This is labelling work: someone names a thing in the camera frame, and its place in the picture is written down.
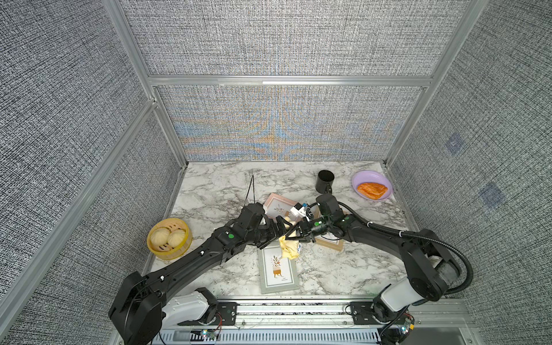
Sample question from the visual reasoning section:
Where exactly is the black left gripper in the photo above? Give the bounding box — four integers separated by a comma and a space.
245, 215, 293, 250

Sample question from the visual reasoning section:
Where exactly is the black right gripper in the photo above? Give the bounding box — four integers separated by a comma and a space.
283, 218, 333, 244

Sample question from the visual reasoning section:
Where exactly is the yellow cleaning cloth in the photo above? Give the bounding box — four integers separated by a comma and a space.
278, 221, 300, 260

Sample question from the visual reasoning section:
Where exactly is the grey-green picture frame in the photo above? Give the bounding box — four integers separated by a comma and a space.
258, 243, 300, 294

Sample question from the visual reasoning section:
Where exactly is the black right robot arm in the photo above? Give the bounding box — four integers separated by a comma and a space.
278, 194, 473, 324

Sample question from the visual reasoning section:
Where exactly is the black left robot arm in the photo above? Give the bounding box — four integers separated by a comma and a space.
108, 203, 286, 344

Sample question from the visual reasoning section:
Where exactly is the black mug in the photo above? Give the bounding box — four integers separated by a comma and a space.
315, 170, 335, 194

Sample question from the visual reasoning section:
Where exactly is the orange pastry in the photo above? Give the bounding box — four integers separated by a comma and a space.
356, 182, 388, 200

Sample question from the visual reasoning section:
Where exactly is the purple bowl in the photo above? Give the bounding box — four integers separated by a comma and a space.
352, 170, 393, 201

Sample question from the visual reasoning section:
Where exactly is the right steamed bun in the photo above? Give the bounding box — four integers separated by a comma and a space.
167, 229, 188, 248

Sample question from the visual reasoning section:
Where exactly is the steamed bun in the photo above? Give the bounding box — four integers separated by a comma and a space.
149, 227, 171, 252
167, 229, 188, 248

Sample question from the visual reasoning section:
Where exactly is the yellow bamboo steamer basket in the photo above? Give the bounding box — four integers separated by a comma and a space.
147, 218, 193, 261

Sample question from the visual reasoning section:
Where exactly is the left steamed bun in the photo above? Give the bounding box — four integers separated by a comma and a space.
149, 227, 171, 252

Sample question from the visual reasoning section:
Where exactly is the tan wooden picture frame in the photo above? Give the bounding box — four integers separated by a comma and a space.
312, 204, 346, 253

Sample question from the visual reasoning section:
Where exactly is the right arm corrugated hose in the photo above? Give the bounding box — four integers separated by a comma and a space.
336, 200, 474, 296

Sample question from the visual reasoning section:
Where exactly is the pink picture frame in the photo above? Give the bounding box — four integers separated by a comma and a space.
263, 193, 300, 221

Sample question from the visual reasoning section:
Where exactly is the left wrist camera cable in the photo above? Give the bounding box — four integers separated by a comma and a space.
244, 174, 257, 207

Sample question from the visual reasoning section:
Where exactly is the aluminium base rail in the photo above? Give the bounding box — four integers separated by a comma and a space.
148, 293, 483, 344

